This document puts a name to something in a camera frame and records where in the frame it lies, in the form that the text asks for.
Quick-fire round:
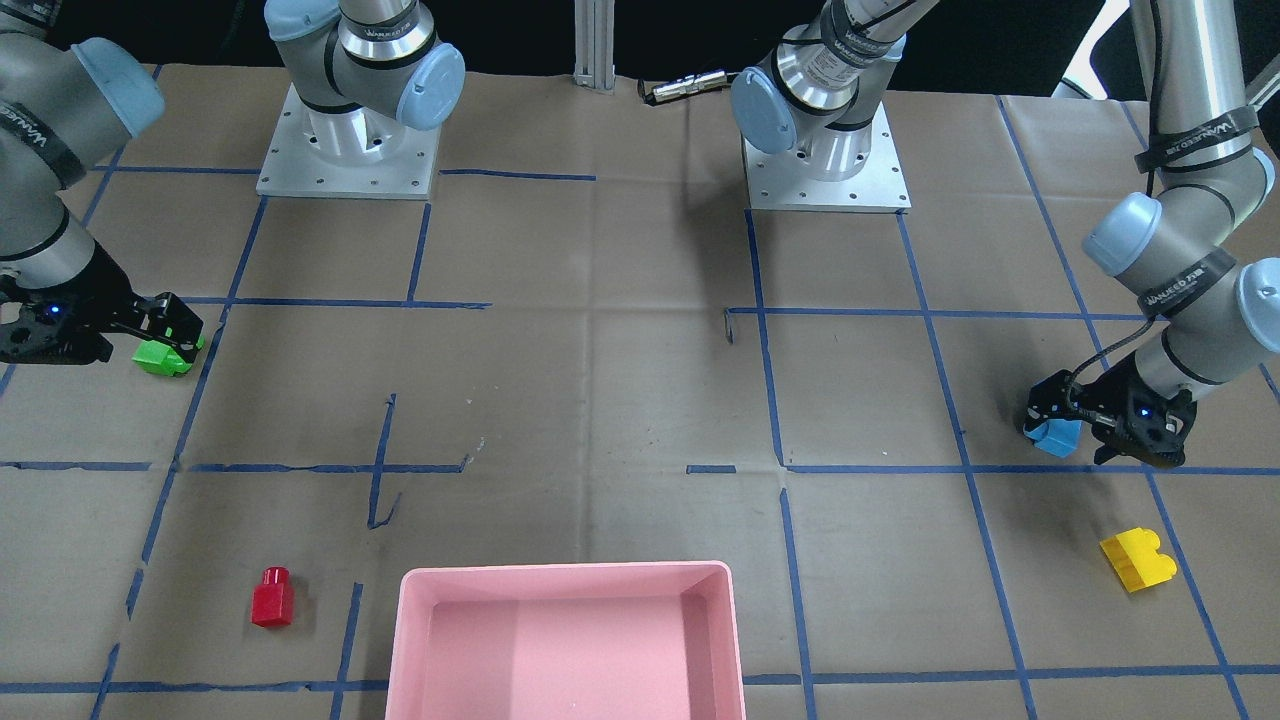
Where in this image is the blue toy block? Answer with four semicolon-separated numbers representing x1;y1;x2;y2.
1024;419;1084;457

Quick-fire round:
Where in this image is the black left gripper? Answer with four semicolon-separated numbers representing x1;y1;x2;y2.
1021;357;1166;434

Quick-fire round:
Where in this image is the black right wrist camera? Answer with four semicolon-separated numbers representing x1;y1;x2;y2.
1;301;114;366

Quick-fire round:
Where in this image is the brown paper table cover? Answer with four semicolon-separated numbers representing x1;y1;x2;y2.
1;65;1279;719

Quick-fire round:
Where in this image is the aluminium frame post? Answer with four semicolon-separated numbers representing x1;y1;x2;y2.
573;0;616;94

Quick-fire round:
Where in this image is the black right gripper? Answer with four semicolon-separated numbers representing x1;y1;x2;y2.
55;245;204;361

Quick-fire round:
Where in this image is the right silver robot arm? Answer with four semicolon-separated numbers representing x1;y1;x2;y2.
1;1;204;375

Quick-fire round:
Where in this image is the red toy block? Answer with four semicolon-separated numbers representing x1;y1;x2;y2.
250;566;294;628

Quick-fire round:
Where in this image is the green toy block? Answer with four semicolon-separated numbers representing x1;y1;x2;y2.
131;340;195;377

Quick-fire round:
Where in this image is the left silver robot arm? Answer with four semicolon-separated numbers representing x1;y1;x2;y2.
1023;1;1277;464

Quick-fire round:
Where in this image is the metal connector plug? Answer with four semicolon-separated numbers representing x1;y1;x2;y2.
637;69;739;108

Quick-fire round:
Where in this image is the yellow toy block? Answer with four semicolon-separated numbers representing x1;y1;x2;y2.
1100;527;1179;594

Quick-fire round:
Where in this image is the pink plastic box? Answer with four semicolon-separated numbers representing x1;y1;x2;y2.
385;561;748;719

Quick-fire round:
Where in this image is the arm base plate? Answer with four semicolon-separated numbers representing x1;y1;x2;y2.
256;87;442;201
741;106;913;214

